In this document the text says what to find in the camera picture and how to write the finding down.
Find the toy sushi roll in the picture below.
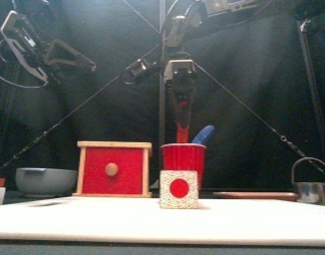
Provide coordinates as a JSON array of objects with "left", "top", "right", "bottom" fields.
[{"left": 159, "top": 169, "right": 200, "bottom": 210}]

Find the red plastic cup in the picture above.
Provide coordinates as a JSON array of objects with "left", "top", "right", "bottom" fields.
[{"left": 160, "top": 142, "right": 207, "bottom": 192}]

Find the wooden box with red drawer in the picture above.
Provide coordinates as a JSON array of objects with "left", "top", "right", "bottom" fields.
[{"left": 72, "top": 140, "right": 154, "bottom": 199}]

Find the flat wooden tray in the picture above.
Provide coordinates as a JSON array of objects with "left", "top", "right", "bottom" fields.
[{"left": 211, "top": 190, "right": 299, "bottom": 203}]

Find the white cutting board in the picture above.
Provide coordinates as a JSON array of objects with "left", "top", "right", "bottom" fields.
[{"left": 0, "top": 195, "right": 325, "bottom": 249}]

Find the grey-blue bowl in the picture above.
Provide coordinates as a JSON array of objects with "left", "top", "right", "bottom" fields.
[{"left": 13, "top": 166, "right": 79, "bottom": 199}]

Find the small metal bucket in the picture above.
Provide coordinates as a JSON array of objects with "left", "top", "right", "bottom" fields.
[{"left": 290, "top": 156, "right": 325, "bottom": 207}]

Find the vertical metal frame pole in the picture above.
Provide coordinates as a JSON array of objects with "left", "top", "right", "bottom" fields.
[
  {"left": 158, "top": 0, "right": 167, "bottom": 147},
  {"left": 297, "top": 18, "right": 325, "bottom": 162}
]

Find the thin cable of left arm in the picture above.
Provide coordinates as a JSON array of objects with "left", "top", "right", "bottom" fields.
[{"left": 0, "top": 39, "right": 51, "bottom": 90}]

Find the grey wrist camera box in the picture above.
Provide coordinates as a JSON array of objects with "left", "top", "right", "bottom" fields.
[{"left": 124, "top": 58, "right": 152, "bottom": 81}]

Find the thin diagonal brace wire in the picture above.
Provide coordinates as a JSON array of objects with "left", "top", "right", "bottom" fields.
[
  {"left": 122, "top": 0, "right": 325, "bottom": 182},
  {"left": 0, "top": 0, "right": 203, "bottom": 176}
]

